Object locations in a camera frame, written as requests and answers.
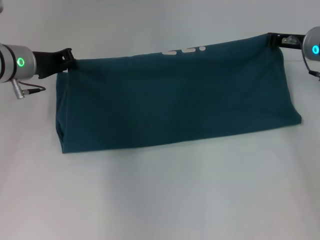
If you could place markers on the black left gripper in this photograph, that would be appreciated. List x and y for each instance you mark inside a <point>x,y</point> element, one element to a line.
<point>50,62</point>

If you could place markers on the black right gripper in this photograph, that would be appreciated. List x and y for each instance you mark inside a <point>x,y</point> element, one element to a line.
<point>287,41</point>

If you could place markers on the teal blue t-shirt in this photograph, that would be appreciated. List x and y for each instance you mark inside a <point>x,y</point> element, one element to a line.
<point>175,100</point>

